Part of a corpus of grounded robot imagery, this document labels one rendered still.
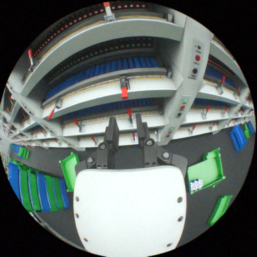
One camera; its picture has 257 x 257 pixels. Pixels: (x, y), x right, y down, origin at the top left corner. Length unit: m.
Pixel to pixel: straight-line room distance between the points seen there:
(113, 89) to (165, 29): 0.22
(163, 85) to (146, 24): 0.18
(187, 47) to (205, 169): 0.73
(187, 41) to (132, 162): 0.67
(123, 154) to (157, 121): 0.37
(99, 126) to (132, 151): 0.33
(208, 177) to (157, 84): 0.73
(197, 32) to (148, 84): 0.23
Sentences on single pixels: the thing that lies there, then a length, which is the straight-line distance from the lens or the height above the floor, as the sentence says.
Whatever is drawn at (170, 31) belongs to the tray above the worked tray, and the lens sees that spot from 0.24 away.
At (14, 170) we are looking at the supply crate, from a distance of 0.71.
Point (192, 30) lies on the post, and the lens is 0.27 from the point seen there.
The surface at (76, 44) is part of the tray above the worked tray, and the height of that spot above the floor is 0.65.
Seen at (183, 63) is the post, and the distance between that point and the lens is 0.25.
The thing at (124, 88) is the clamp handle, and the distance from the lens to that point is 0.21.
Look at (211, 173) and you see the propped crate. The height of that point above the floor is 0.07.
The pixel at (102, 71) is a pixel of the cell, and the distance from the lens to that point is 0.30.
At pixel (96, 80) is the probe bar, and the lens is 0.28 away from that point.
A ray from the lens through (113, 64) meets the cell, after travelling 0.32.
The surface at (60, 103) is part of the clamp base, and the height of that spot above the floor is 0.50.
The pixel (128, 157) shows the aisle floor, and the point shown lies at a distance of 0.63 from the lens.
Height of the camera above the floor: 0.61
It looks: 57 degrees down
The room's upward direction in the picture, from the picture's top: 15 degrees counter-clockwise
